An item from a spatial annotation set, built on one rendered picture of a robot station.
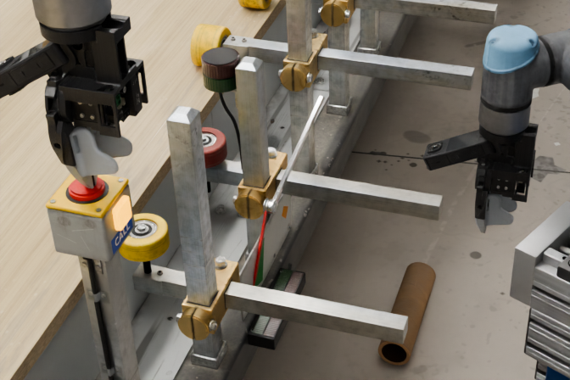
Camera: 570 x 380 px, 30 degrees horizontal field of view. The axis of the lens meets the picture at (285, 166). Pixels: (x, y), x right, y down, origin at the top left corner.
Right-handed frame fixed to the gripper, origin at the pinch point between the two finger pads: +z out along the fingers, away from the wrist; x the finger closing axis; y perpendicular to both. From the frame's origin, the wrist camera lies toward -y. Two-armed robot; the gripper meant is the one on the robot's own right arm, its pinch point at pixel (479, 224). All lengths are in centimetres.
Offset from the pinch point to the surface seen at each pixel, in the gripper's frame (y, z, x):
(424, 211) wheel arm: -8.9, -1.8, -1.4
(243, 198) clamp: -37.8, -3.8, -8.5
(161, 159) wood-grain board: -53, -7, -7
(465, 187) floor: -19, 83, 119
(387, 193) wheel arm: -15.4, -3.4, -0.4
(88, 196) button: -36, -40, -57
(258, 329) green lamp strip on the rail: -31.5, 12.5, -21.1
